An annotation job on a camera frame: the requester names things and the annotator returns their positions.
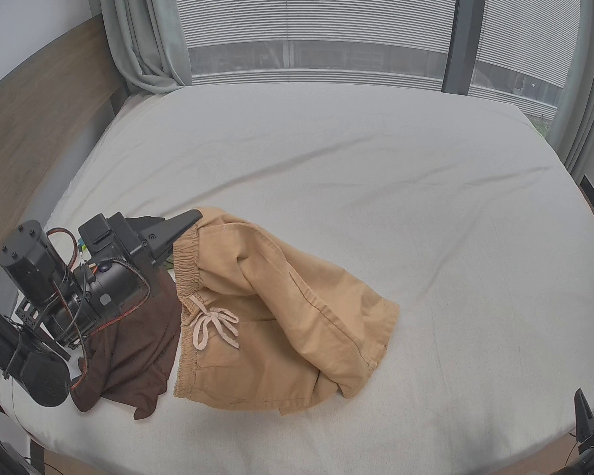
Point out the window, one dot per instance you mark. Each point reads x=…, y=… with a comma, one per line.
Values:
x=468, y=27

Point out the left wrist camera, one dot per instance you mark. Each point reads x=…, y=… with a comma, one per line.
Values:
x=96, y=235

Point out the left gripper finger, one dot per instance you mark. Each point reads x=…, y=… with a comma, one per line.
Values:
x=166, y=238

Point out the bed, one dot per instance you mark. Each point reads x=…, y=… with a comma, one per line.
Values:
x=376, y=166

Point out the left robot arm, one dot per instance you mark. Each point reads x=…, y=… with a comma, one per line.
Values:
x=29, y=265

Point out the tan shorts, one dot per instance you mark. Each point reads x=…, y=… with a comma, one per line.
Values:
x=277, y=324

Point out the brown garment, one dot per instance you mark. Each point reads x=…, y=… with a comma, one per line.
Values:
x=128, y=354

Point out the long grey-green curtain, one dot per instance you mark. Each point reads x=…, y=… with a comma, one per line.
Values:
x=128, y=27

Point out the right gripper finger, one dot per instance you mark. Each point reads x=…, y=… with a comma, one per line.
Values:
x=584, y=416

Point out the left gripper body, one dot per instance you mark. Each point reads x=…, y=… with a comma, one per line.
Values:
x=114, y=290

